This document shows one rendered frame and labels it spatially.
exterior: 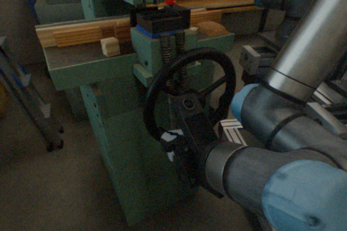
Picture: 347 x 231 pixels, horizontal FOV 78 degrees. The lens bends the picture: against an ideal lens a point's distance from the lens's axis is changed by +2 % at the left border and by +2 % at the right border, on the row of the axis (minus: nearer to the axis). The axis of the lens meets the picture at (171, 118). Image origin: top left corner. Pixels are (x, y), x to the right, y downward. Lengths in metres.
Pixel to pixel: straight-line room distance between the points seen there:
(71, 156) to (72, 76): 1.10
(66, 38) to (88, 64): 0.16
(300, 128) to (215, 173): 0.13
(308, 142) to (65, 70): 0.53
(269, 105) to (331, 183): 0.17
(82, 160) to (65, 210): 0.35
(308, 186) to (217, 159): 0.11
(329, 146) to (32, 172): 1.60
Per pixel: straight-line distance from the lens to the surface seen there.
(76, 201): 1.42
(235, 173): 0.26
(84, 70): 0.62
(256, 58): 1.02
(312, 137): 0.33
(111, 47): 0.63
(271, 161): 0.25
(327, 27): 0.35
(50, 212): 1.44
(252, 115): 0.37
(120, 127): 0.74
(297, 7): 1.07
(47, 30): 0.76
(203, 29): 0.82
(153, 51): 0.55
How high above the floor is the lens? 1.13
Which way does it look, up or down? 38 degrees down
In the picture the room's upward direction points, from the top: straight up
